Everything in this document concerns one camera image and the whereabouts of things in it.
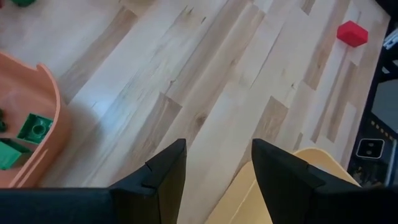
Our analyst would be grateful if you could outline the small green block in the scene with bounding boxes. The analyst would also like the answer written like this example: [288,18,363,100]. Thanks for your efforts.
[10,0,38,8]
[16,113,54,146]

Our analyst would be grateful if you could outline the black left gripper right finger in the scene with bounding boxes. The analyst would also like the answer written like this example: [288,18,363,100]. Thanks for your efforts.
[251,138,361,224]

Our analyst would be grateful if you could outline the long green block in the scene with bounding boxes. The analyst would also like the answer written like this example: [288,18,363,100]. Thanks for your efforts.
[0,139,32,171]

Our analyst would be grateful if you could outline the yellow plastic bin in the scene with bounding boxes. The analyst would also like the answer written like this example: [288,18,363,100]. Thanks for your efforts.
[204,147,362,224]

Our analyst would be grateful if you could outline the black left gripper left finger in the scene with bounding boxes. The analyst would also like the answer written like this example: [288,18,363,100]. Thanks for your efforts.
[108,138,187,224]

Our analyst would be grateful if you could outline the red rectangular block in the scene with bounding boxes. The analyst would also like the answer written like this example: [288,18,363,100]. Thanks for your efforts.
[336,20,369,49]

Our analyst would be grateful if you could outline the large orange plastic bin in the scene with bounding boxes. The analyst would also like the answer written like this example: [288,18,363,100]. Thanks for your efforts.
[0,51,73,189]

